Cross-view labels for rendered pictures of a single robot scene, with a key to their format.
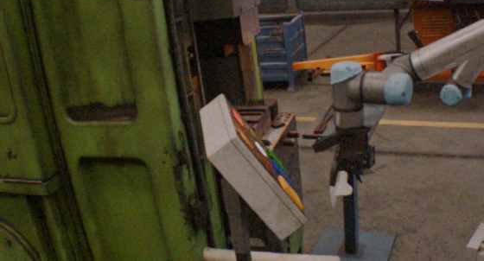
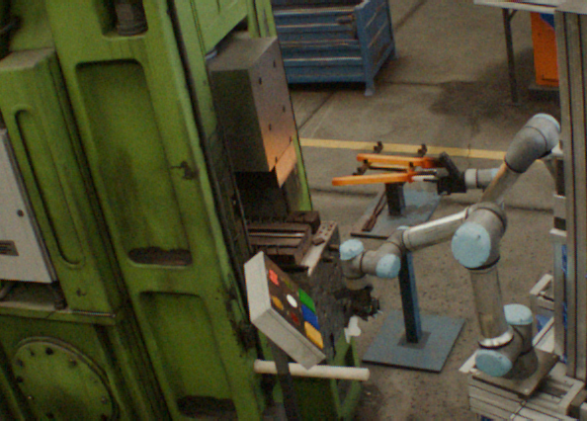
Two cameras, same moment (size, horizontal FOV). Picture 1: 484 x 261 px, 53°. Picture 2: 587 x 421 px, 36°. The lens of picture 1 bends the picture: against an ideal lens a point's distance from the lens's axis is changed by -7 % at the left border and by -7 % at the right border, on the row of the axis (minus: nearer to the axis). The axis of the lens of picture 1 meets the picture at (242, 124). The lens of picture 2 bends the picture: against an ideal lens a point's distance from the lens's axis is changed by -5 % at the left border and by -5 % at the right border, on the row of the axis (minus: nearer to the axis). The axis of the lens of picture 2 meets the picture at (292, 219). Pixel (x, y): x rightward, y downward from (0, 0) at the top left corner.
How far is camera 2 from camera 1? 1.87 m
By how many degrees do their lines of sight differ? 11
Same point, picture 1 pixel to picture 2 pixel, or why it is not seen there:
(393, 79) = (382, 262)
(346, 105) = (351, 275)
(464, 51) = (439, 238)
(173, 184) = (225, 314)
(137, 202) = (194, 324)
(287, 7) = not seen: outside the picture
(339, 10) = not seen: outside the picture
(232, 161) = (269, 322)
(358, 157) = (363, 309)
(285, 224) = (309, 360)
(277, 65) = (348, 60)
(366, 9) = not seen: outside the picture
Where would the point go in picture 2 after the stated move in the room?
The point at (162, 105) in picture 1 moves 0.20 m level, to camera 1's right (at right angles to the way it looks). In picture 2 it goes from (212, 257) to (269, 248)
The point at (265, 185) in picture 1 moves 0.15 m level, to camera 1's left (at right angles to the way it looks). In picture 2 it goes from (293, 336) to (246, 343)
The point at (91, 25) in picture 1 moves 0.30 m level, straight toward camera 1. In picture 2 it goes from (145, 188) to (158, 226)
